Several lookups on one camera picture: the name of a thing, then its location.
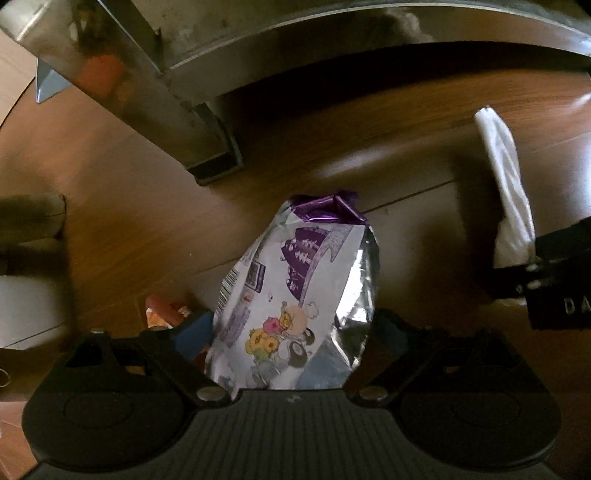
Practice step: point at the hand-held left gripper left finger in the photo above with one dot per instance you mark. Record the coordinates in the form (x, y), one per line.
(197, 333)

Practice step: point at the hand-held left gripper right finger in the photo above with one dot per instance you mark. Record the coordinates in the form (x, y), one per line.
(391, 333)

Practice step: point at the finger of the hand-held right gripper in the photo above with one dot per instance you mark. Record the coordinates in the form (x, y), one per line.
(563, 242)
(505, 284)

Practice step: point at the white knotted plastic bag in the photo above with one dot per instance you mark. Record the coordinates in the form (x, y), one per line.
(508, 194)

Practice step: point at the silver purple snack bag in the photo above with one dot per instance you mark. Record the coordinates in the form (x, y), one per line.
(286, 295)

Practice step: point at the orange snack packet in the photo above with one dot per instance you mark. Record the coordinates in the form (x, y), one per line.
(161, 311)

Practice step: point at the stainless steel frame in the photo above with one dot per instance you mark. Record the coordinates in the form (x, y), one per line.
(138, 92)

